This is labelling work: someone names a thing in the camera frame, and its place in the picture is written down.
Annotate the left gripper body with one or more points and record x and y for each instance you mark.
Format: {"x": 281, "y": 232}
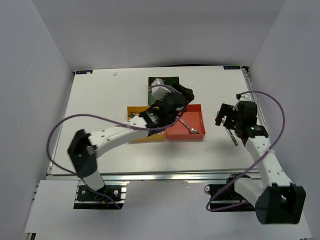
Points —
{"x": 189, "y": 97}

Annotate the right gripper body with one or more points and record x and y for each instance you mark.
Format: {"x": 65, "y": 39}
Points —
{"x": 232, "y": 121}

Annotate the black handled spoon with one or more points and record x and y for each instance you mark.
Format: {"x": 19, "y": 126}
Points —
{"x": 232, "y": 137}

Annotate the pink handled spoon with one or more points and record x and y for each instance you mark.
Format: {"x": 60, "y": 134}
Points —
{"x": 191, "y": 130}

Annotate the black handled knife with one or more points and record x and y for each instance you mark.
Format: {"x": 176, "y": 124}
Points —
{"x": 158, "y": 135}

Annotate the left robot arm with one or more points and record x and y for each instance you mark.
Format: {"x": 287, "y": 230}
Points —
{"x": 86, "y": 147}

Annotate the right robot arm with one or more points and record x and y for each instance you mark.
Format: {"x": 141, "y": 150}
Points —
{"x": 279, "y": 200}

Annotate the yellow container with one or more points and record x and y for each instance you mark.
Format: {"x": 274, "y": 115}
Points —
{"x": 149, "y": 139}

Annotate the red container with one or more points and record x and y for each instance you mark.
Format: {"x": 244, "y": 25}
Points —
{"x": 193, "y": 118}

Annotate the green container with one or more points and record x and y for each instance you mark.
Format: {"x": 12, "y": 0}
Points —
{"x": 166, "y": 81}

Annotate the right blue corner label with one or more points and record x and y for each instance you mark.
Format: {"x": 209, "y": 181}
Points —
{"x": 231, "y": 67}

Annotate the blue corner label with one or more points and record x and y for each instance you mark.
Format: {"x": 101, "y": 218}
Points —
{"x": 231, "y": 67}
{"x": 83, "y": 72}

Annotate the left blue corner label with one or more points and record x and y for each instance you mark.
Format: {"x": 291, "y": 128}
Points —
{"x": 83, "y": 72}

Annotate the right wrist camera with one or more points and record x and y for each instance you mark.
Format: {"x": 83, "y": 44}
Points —
{"x": 239, "y": 99}

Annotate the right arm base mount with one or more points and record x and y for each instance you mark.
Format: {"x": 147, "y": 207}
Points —
{"x": 228, "y": 198}

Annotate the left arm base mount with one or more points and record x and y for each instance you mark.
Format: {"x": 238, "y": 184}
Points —
{"x": 112, "y": 198}

